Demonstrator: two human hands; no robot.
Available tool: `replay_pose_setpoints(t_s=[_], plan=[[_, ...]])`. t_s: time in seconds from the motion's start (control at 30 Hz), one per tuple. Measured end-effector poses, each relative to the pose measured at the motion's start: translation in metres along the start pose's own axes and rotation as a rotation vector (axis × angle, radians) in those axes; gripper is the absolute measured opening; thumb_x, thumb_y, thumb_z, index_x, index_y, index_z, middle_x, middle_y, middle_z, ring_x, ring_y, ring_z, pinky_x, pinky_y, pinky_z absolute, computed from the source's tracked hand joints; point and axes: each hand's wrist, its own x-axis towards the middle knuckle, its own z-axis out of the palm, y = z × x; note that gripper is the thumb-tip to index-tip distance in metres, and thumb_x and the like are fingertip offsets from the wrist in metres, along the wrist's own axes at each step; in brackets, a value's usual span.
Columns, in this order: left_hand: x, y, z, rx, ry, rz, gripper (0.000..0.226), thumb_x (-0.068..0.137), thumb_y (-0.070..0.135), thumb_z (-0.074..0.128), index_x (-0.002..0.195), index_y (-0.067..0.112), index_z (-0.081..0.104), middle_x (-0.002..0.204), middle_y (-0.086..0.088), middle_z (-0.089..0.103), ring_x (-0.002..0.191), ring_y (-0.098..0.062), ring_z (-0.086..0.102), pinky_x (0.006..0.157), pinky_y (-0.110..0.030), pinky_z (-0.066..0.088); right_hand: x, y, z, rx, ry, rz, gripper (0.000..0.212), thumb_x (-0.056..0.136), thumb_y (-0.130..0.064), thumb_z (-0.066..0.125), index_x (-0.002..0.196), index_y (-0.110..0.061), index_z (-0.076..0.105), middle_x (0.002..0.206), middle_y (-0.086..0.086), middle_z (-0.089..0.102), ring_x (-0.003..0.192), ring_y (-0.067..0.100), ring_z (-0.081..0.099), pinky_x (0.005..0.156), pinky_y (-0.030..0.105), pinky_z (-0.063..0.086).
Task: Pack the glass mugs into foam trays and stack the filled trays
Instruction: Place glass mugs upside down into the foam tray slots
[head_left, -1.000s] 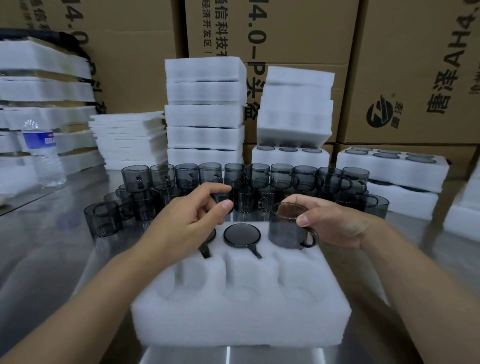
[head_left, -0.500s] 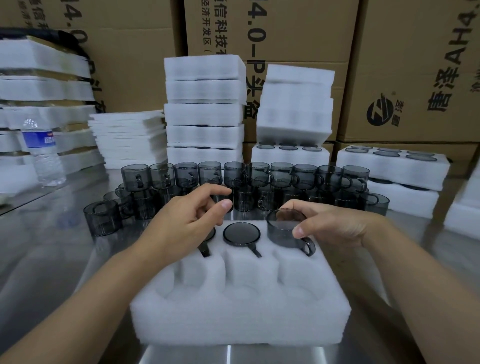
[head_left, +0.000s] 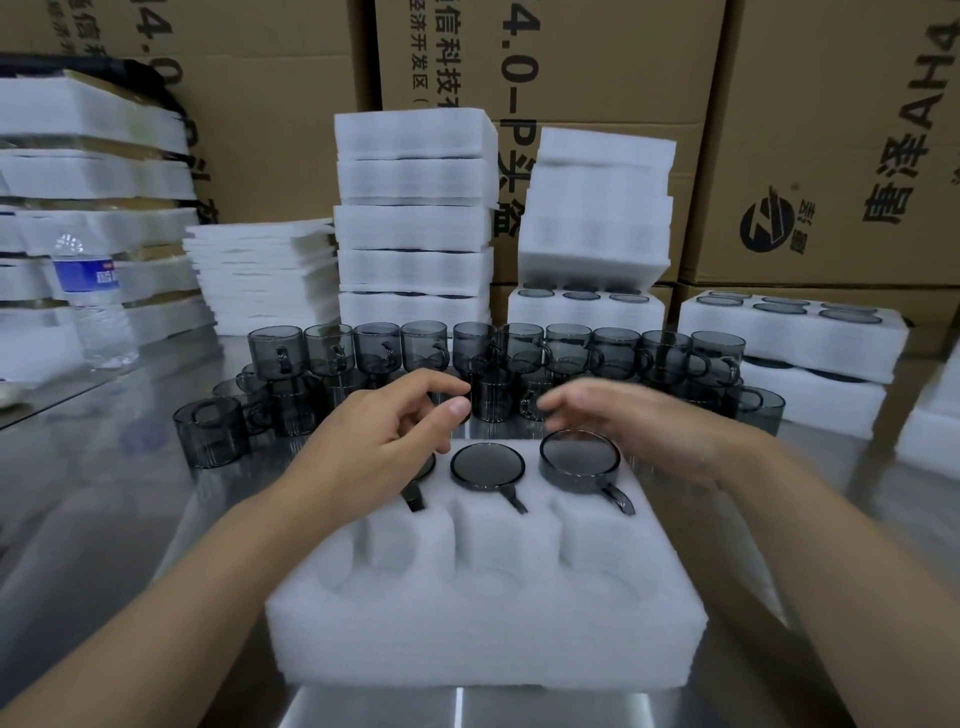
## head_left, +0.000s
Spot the person's right hand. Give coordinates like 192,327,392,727
536,377,751,490

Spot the person's right forearm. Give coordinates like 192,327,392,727
705,431,960,728

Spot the group of loose grey cups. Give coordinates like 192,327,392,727
172,321,787,471

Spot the white foam cup tray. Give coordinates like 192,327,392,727
524,165,675,220
337,290,493,333
336,156,501,209
507,285,668,337
264,438,710,691
517,213,672,291
333,204,498,254
894,358,960,482
677,291,911,385
535,126,678,172
333,107,501,161
336,247,496,297
741,360,888,441

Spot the set of packed grey cups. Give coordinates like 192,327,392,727
696,290,884,325

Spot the stack of thin foam sheets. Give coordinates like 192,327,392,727
182,217,343,338

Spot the person's left hand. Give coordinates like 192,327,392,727
288,369,474,528

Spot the person's left forearm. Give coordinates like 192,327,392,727
0,480,354,728

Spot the stack of foam and cardboard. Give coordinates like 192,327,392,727
0,69,216,385

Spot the clear plastic water bottle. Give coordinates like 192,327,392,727
51,232,141,371

